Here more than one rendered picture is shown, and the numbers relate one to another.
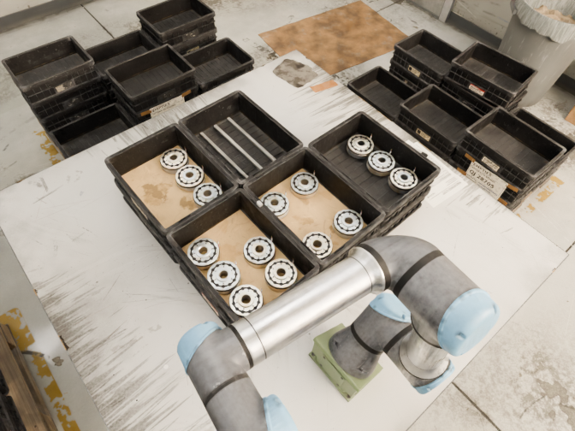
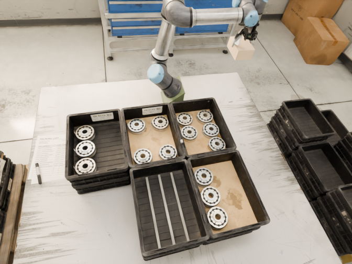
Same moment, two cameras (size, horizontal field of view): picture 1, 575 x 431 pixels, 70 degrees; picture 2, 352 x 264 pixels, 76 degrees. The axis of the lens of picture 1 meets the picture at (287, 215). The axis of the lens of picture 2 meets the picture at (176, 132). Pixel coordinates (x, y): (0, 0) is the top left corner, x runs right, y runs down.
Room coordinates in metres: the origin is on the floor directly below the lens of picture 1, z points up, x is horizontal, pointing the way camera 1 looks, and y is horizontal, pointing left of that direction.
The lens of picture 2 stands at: (1.42, 0.32, 1.97)
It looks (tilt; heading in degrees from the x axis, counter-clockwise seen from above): 55 degrees down; 203
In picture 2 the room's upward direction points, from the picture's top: 9 degrees clockwise
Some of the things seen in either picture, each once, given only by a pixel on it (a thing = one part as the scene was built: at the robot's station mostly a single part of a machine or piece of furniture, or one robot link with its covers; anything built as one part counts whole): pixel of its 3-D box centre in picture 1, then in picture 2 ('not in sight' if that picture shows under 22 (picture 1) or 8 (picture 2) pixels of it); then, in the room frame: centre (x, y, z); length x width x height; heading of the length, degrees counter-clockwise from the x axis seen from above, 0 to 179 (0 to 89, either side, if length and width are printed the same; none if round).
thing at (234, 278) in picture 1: (223, 275); (211, 129); (0.55, 0.19, 0.86); 0.10 x 0.10 x 0.01
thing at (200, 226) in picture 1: (242, 260); (199, 130); (0.60, 0.13, 0.87); 0.40 x 0.30 x 0.11; 44
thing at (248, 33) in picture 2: not in sight; (250, 29); (0.00, 0.11, 1.24); 0.09 x 0.08 x 0.12; 43
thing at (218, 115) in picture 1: (240, 144); (166, 205); (1.10, 0.20, 0.87); 0.40 x 0.30 x 0.11; 44
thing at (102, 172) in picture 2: (372, 159); (96, 141); (1.02, -0.30, 0.92); 0.40 x 0.30 x 0.02; 44
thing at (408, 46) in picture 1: (423, 73); not in sight; (2.37, -0.85, 0.31); 0.40 x 0.30 x 0.34; 43
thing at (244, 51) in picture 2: not in sight; (240, 47); (-0.02, 0.09, 1.08); 0.16 x 0.12 x 0.07; 43
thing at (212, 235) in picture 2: (170, 174); (225, 188); (0.89, 0.41, 0.92); 0.40 x 0.30 x 0.02; 44
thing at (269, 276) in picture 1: (281, 273); (184, 118); (0.57, 0.01, 0.86); 0.10 x 0.10 x 0.01
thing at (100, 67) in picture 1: (129, 74); not in sight; (2.16, 1.07, 0.31); 0.40 x 0.30 x 0.34; 133
